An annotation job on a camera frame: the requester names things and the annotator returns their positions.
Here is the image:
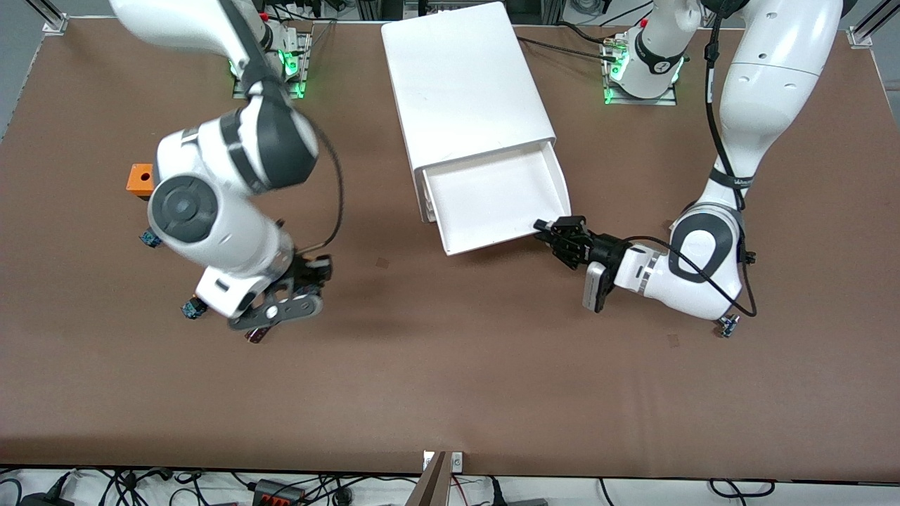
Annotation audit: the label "orange box with hole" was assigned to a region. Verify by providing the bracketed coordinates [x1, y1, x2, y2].
[126, 163, 156, 202]

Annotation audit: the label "black power strip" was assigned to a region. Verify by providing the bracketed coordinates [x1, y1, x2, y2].
[252, 479, 307, 506]

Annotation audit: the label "wooden bar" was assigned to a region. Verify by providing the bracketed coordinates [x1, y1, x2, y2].
[404, 451, 451, 506]

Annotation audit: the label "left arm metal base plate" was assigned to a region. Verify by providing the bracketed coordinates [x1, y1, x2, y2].
[603, 37, 680, 107]

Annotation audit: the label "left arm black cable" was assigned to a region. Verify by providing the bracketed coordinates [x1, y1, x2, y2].
[626, 0, 759, 318]

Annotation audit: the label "black cables to base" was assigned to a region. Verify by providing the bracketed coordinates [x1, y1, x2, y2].
[517, 21, 637, 63]

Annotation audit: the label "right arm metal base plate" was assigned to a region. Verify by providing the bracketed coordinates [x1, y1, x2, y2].
[232, 31, 312, 100]

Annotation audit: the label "tangled black floor cables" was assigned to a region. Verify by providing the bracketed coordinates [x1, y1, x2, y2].
[0, 467, 778, 506]

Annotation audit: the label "metal table corner bracket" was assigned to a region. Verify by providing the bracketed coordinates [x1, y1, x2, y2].
[847, 0, 900, 48]
[28, 0, 70, 34]

